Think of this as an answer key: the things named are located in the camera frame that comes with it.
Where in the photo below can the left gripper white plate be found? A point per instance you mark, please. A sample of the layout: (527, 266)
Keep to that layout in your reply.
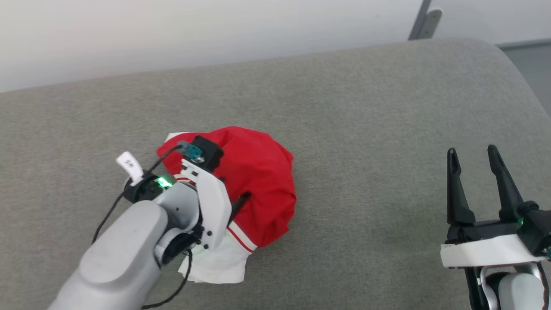
(213, 202)

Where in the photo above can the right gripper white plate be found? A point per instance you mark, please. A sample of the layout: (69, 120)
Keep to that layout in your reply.
(482, 252)

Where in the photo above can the red and white garment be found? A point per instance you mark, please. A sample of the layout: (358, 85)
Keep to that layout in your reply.
(258, 181)

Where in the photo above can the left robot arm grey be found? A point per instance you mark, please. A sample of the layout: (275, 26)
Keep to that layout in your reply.
(125, 249)

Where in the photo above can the white paper label tag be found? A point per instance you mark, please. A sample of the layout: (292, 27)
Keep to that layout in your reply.
(129, 165)

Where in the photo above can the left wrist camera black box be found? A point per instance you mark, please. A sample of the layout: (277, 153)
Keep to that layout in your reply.
(208, 150)

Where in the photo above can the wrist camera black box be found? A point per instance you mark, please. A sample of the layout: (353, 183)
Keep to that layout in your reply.
(208, 150)
(536, 228)

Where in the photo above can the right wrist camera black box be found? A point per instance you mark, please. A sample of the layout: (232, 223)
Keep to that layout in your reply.
(536, 228)

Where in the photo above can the grey metal pole with bracket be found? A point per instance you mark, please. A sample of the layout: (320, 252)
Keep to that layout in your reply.
(424, 23)

